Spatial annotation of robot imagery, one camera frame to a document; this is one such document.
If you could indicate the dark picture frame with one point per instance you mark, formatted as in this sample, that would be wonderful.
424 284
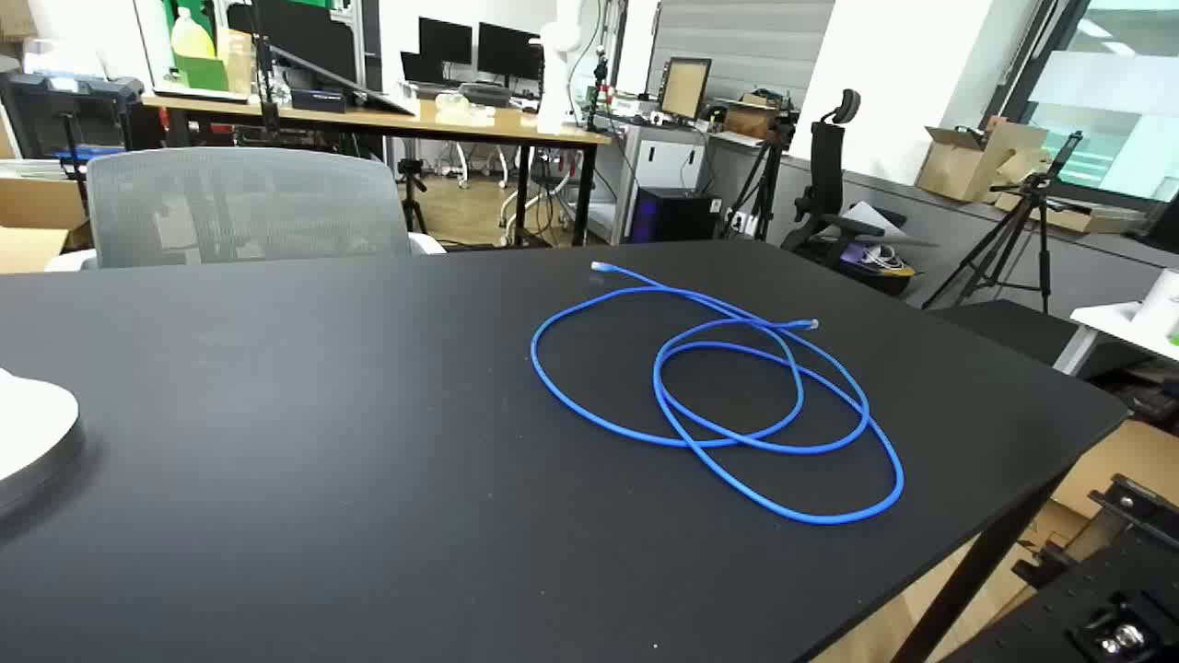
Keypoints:
687 89

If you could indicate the white pole stand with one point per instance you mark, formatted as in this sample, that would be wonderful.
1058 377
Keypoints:
559 74

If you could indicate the black cart with printer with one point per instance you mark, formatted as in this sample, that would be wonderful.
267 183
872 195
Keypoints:
69 106

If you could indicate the long wooden desk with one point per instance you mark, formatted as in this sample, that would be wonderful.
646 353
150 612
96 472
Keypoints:
429 118

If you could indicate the white side table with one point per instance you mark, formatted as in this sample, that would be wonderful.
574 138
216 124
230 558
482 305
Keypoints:
1124 326

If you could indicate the white rounded robot base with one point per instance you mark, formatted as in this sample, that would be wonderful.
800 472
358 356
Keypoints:
31 426

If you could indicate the black machine on desk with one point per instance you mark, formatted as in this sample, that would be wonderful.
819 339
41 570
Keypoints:
301 42

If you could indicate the black metal equipment frame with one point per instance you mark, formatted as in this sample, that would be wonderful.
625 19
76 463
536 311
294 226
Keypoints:
1107 592

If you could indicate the black computer monitor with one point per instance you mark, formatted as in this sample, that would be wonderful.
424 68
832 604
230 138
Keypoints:
506 52
444 42

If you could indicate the small black tripod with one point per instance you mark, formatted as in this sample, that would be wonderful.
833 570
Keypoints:
413 187

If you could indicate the black office chair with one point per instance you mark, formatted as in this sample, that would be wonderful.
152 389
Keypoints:
832 161

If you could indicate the open cardboard box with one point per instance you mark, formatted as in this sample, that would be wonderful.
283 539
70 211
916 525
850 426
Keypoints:
977 161

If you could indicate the flat cardboard box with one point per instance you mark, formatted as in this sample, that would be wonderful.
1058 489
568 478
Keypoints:
31 216

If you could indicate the white cabinet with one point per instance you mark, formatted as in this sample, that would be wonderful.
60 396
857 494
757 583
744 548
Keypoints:
666 161

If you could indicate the green and white poster board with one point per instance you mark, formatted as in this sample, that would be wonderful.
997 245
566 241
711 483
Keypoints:
198 42

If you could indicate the tall black camera tripod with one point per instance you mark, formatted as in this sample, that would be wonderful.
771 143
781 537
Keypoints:
1027 216

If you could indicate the grey mesh office chair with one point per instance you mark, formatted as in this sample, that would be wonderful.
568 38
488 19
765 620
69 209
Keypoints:
243 203

